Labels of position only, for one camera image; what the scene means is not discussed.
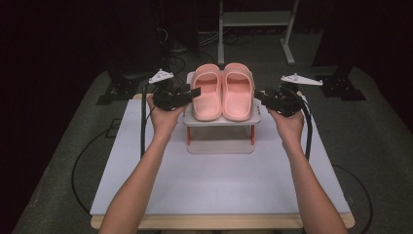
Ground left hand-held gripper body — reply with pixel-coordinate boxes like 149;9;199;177
148;68;192;112

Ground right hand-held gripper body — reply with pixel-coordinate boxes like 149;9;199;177
272;72;324;118

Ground pink foam slipper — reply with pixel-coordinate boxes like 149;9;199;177
191;62;224;123
221;61;255;123

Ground white shoe rack orange posts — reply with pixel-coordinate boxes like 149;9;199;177
181;70;262;155

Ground person's left hand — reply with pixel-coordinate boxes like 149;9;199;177
146;95;188;140

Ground person's right hand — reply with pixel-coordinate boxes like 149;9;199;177
267;107;306;149

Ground black stand base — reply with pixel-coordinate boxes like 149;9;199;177
95;68;145;106
314;63;367;102

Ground white table mat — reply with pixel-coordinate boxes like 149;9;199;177
90;98;352;216

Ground tangle of floor cables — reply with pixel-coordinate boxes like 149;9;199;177
150;26;219;95

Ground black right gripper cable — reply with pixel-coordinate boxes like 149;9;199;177
299;97;374;234

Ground white metal desk frame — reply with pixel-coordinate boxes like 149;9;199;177
216;0;300;67

